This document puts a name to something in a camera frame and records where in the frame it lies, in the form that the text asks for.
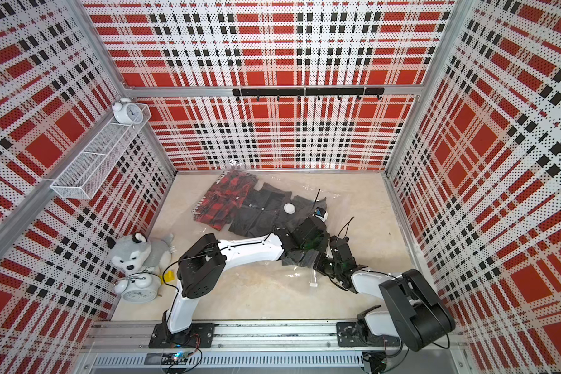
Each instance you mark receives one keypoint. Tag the white wire mesh shelf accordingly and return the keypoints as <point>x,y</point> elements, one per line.
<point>85,174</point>

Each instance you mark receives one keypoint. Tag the aluminium mounting rail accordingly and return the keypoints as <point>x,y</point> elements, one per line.
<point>290,335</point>

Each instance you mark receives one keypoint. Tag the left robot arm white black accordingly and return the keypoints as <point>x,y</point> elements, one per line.
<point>201,266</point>

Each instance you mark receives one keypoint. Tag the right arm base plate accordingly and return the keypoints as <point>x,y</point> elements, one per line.
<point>354,334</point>

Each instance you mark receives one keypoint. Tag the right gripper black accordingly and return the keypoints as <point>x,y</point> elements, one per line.
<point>319,264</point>

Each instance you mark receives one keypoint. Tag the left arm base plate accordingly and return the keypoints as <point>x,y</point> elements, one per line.
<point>197,335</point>

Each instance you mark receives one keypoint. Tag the black hook rail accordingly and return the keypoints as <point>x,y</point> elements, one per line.
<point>308,92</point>

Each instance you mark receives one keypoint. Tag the white alarm clock on floor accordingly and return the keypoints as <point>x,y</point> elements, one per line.
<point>138,288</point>

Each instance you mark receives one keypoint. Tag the yellow small block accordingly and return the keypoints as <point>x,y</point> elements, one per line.
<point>168,277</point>

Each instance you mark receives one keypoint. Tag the clear plastic vacuum bag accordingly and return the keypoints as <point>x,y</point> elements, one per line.
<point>271,225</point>

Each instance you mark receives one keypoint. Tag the electronics board with cables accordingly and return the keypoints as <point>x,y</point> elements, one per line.
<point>174,362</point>

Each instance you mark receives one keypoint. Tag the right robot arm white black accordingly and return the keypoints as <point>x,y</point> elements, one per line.
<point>412,314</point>

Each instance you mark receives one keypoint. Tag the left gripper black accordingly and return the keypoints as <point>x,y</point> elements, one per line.
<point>324,237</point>

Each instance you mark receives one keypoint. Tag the red black plaid shirt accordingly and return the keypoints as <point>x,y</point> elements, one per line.
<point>223,199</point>

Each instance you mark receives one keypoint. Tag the grey husky plush toy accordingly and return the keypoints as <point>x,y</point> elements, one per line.
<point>136,253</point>

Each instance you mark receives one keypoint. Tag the white alarm clock on shelf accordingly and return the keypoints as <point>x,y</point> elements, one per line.
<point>127,112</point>

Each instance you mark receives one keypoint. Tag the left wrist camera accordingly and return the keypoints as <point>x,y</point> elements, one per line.
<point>321,213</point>

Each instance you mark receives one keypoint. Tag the dark pinstriped shirt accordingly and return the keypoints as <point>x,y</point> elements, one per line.
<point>301,258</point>

